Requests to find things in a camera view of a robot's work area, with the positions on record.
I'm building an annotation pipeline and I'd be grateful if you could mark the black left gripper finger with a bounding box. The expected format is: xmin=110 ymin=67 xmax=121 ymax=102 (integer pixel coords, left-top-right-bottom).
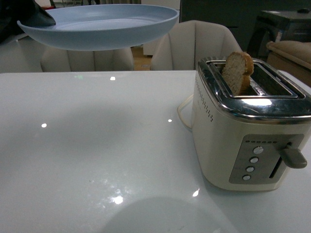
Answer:
xmin=23 ymin=0 xmax=56 ymax=26

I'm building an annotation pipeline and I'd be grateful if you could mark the blue round plate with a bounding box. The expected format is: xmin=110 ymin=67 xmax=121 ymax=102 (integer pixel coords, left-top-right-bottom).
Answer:
xmin=17 ymin=3 xmax=180 ymax=51

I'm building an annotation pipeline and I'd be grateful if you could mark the slice of brown bread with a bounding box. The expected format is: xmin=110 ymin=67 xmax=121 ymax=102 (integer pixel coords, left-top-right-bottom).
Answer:
xmin=222 ymin=52 xmax=254 ymax=96

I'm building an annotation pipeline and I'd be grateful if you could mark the cream and chrome toaster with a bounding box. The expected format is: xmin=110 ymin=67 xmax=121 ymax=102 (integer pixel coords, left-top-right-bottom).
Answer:
xmin=191 ymin=58 xmax=311 ymax=191

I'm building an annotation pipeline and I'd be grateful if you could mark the left beige armchair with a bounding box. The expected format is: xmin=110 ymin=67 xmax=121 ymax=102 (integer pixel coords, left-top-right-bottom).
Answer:
xmin=40 ymin=47 xmax=134 ymax=72

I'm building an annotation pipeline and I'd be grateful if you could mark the beige armchair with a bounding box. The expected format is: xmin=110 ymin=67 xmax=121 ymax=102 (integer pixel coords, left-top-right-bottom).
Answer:
xmin=40 ymin=47 xmax=134 ymax=72
xmin=151 ymin=20 xmax=242 ymax=71

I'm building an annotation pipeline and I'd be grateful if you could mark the right beige armchair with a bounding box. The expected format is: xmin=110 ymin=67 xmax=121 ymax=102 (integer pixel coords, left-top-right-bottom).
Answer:
xmin=151 ymin=20 xmax=242 ymax=71

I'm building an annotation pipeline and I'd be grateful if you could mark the black appliance cabinet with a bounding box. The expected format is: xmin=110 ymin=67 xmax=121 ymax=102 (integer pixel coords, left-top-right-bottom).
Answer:
xmin=247 ymin=10 xmax=311 ymax=59

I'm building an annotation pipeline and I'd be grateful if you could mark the beige sofa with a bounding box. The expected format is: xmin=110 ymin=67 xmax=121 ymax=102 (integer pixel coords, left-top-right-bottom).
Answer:
xmin=266 ymin=41 xmax=311 ymax=86

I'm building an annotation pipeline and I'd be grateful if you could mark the black computer mouse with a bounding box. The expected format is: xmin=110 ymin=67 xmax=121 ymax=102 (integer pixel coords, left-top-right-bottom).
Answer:
xmin=297 ymin=8 xmax=310 ymax=14

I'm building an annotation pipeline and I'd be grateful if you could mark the white toaster power cable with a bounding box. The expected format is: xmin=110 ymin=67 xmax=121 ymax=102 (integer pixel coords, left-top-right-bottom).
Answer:
xmin=176 ymin=94 xmax=194 ymax=130

